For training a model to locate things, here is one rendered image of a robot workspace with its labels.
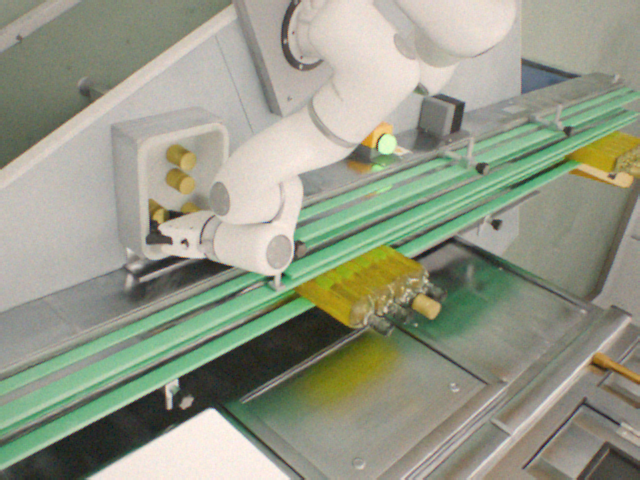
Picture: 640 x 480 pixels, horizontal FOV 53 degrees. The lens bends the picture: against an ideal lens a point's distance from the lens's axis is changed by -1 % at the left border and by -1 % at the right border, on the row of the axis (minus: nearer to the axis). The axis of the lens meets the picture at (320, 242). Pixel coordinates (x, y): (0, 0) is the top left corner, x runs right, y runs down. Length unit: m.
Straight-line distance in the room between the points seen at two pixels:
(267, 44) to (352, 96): 0.46
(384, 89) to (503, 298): 1.00
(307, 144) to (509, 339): 0.86
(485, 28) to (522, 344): 0.90
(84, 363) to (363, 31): 0.64
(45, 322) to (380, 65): 0.67
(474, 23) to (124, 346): 0.70
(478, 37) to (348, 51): 0.15
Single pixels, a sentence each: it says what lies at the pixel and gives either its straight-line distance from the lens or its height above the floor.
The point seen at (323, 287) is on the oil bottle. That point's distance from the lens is 1.24.
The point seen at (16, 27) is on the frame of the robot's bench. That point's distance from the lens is 1.61.
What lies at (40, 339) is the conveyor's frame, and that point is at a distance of 1.08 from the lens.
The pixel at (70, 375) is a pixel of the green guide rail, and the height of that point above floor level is 0.94.
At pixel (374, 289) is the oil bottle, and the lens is 1.25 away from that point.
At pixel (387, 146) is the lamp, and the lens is 1.46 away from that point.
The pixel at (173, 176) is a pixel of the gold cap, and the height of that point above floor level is 0.79.
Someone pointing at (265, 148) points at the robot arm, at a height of 1.10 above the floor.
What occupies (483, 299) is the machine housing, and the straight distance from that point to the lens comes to 1.64.
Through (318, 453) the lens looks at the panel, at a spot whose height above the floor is 1.19.
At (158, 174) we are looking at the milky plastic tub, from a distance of 1.16.
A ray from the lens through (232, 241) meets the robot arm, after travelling 0.93.
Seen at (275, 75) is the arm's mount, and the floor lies 0.79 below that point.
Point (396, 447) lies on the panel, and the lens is 1.17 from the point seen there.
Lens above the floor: 1.65
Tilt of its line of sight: 34 degrees down
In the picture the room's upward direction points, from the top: 121 degrees clockwise
